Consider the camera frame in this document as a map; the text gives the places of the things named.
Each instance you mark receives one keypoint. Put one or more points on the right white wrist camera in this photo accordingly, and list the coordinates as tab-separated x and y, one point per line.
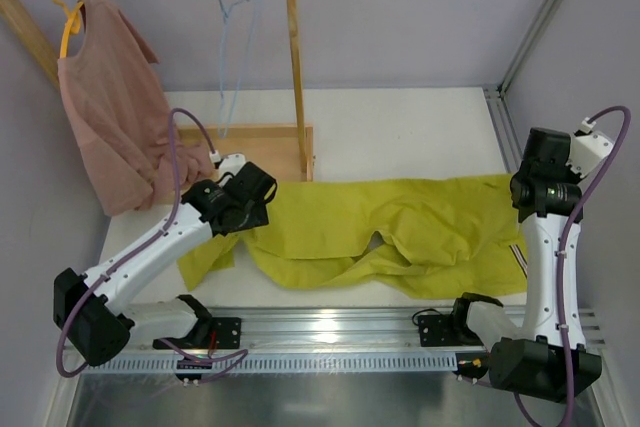
588	148

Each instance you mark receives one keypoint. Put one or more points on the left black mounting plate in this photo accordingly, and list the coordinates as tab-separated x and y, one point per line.
225	332

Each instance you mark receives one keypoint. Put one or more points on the yellow-green trousers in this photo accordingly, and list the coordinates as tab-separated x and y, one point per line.
430	239

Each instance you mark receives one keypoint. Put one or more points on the yellow plastic hanger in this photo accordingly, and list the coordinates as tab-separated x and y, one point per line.
73	24

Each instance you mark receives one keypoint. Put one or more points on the pink t-shirt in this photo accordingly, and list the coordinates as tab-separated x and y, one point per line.
114	101

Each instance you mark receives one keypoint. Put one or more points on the aluminium frame profile right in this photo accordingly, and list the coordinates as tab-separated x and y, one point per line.
496	96

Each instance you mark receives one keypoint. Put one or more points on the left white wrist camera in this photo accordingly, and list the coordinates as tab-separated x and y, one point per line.
231	163

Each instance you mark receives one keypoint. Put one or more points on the light blue wire hanger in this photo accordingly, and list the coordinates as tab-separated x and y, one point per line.
239	20

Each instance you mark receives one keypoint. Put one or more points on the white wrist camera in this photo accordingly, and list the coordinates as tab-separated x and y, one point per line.
231	163
588	148

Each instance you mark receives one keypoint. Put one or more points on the black mounting plate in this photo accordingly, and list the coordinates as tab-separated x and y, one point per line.
225	332
436	330

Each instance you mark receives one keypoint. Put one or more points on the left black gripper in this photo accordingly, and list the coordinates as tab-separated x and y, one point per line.
255	189

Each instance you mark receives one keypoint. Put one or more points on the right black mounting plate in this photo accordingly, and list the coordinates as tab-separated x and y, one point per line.
436	330

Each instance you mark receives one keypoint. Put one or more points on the wooden clothes rack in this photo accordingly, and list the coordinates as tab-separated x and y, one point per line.
273	130

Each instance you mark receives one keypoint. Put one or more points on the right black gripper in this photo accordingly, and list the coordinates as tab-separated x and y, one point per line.
545	148

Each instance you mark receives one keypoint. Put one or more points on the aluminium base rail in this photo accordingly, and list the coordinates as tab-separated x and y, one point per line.
309	330

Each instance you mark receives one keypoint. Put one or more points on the slotted cable duct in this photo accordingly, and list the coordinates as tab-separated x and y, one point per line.
284	363

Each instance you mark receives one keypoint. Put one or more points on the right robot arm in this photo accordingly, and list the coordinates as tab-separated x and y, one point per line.
544	357

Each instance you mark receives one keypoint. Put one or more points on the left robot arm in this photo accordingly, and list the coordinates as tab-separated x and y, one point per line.
95	310

